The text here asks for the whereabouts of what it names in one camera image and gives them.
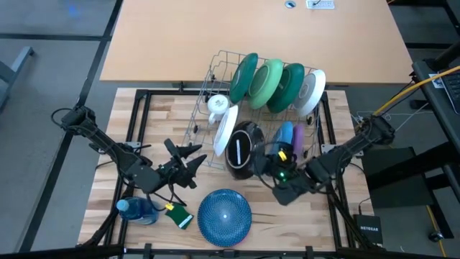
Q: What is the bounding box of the white paper label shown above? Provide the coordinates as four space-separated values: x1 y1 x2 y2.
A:
428 73 446 89

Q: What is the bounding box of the black cable with yellow tag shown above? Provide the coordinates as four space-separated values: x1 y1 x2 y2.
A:
253 141 290 191
145 186 190 212

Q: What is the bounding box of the light green plate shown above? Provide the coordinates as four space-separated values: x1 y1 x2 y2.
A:
247 58 285 110

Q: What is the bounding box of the purple plate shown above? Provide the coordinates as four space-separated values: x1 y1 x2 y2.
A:
293 124 306 159

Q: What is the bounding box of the grey wire dish rack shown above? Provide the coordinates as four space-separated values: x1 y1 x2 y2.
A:
182 49 323 170

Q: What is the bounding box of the white power strip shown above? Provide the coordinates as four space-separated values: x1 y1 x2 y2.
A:
305 0 336 10

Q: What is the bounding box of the black keyboard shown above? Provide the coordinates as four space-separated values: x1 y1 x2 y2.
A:
440 70 460 115

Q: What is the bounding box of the white cable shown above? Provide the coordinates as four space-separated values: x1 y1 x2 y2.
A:
350 102 434 130

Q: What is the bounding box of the blue dish soap bottle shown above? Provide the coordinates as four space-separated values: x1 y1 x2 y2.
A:
115 196 160 226

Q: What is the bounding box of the dark green plate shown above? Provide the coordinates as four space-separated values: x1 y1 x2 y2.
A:
266 63 306 114
229 52 259 104

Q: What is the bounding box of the grey furniture leg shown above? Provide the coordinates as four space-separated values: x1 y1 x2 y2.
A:
0 45 35 109

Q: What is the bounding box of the blue dotted pattern plate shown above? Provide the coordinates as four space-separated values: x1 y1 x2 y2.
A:
196 188 253 248

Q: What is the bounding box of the black side desk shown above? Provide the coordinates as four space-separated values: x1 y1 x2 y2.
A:
411 42 460 202

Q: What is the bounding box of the white plate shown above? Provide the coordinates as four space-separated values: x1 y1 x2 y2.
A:
291 68 327 118
212 104 239 158

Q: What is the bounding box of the black Netgear box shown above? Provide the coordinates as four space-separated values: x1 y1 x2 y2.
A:
352 214 384 245

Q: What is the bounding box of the black aluminium rig frame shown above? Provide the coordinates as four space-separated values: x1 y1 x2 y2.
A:
77 88 387 259

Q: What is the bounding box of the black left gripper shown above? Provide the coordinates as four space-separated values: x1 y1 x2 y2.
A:
160 138 208 189

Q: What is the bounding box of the black computer case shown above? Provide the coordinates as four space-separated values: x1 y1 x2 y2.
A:
360 146 434 209

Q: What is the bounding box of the black plate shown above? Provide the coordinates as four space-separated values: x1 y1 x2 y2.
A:
224 120 267 181

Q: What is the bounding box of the white mug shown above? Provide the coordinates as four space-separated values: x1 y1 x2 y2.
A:
206 94 230 125

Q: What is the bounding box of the beige wooden desk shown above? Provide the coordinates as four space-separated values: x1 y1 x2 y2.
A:
99 0 413 86

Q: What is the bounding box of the green sponge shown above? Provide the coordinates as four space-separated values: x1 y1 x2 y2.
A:
164 203 195 230

